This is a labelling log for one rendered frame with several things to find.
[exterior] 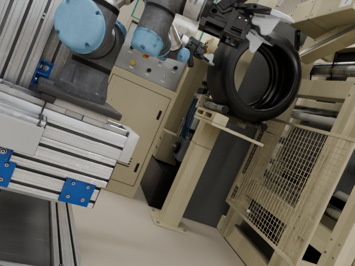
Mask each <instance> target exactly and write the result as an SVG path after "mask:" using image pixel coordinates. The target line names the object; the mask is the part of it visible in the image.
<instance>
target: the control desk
mask: <svg viewBox="0 0 355 266"><path fill-rule="evenodd" d="M138 22H139V20H137V19H135V18H133V17H132V16H131V17H130V18H129V20H128V22H127V24H126V26H125V28H126V30H127V34H126V37H125V42H124V44H123V45H122V47H121V49H120V52H119V54H118V57H117V59H116V62H115V64H114V67H113V69H112V71H111V73H110V76H109V79H108V90H107V100H106V103H108V104H110V105H111V106H112V107H113V108H114V109H116V110H117V111H118V112H119V113H120V114H122V118H121V120H120V121H117V120H115V119H112V118H108V120H111V121H114V122H116V123H118V124H122V125H125V126H127V127H129V128H130V129H131V130H132V131H134V132H135V133H136V134H137V135H139V139H138V142H137V144H136V146H135V149H134V151H133V153H132V156H131V158H130V160H129V163H128V164H127V163H123V162H121V161H117V164H116V166H115V169H114V171H113V173H112V176H111V178H110V180H109V183H108V185H107V187H106V188H104V187H102V189H105V190H107V191H111V192H114V193H117V194H120V195H123V196H126V197H129V198H134V196H135V193H136V191H137V189H138V186H139V184H140V182H141V180H142V177H143V175H144V173H145V170H146V167H147V165H148V163H149V161H150V158H151V156H152V154H153V151H154V149H155V147H156V144H157V142H158V140H159V138H160V135H161V133H162V131H163V128H164V126H165V124H166V121H167V119H168V117H169V114H170V112H171V110H172V107H173V105H174V103H175V100H176V98H177V96H178V94H179V91H180V89H181V86H182V84H183V82H184V79H185V77H186V75H187V72H188V70H189V67H188V61H186V62H179V61H177V60H173V59H169V58H167V59H166V60H165V61H161V60H159V59H158V58H156V57H151V56H148V55H146V54H143V53H141V52H139V51H137V50H136V49H134V48H133V47H132V46H131V41H132V38H133V35H134V31H135V29H136V28H137V25H138Z"/></svg>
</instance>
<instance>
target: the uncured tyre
mask: <svg viewBox="0 0 355 266"><path fill-rule="evenodd" d="M268 36H270V37H272V40H273V42H274V46H270V45H268V44H266V43H264V42H263V43H262V44H261V45H260V47H259V48H258V49H257V51H258V52H259V53H260V54H261V55H262V56H263V57H264V58H265V60H266V62H267V65H268V68H269V82H268V85H267V88H266V90H265V92H264V93H263V95H262V96H261V97H260V98H259V99H258V100H256V101H255V102H253V103H250V104H245V103H244V102H243V101H242V100H241V98H240V96H239V95H238V93H237V90H236V87H235V82H234V75H235V68H236V65H237V63H238V61H239V59H240V57H241V56H242V55H243V53H244V52H245V51H246V50H248V49H249V40H248V39H247V38H245V40H244V41H243V43H241V44H240V46H239V48H238V49H235V48H233V47H230V46H228V45H226V44H223V43H221V44H220V45H219V46H218V47H217V49H216V50H215V52H214V53H213V55H214V57H213V60H212V63H214V64H215V65H214V66H213V65H208V70H207V85H208V89H209V92H210V95H211V97H212V99H213V101H214V102H215V103H218V104H221V105H225V106H228V108H229V111H228V112H227V113H226V114H228V115H230V116H232V117H234V118H238V119H241V120H244V121H248V122H263V121H267V120H271V119H274V118H276V117H278V116H279V115H281V114H282V113H283V112H284V111H286V110H287V109H288V108H289V107H290V105H291V104H292V103H293V101H294V100H295V98H296V96H297V94H298V91H299V89H300V85H301V79H302V68H301V62H300V58H299V56H298V53H297V51H296V49H295V48H294V47H293V45H292V44H291V42H290V41H289V40H288V39H287V38H285V37H284V36H282V35H281V34H279V33H277V32H274V31H271V33H270V34H268Z"/></svg>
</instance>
